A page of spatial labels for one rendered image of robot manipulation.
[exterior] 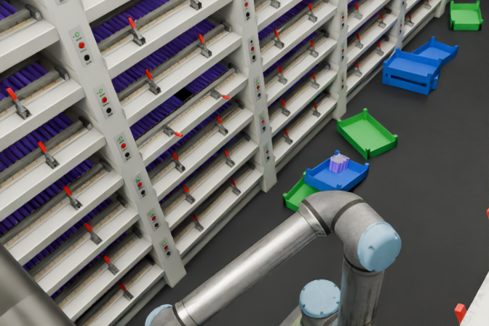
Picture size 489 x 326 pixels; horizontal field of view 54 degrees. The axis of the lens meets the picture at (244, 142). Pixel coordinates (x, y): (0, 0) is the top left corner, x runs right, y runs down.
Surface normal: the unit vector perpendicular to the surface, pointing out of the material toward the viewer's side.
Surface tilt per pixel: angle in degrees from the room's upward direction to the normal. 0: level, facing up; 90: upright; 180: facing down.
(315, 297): 5
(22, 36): 15
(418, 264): 0
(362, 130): 0
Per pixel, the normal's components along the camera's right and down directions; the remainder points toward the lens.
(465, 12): -0.13, -0.73
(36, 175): 0.07, -0.61
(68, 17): 0.75, 0.37
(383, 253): 0.46, 0.45
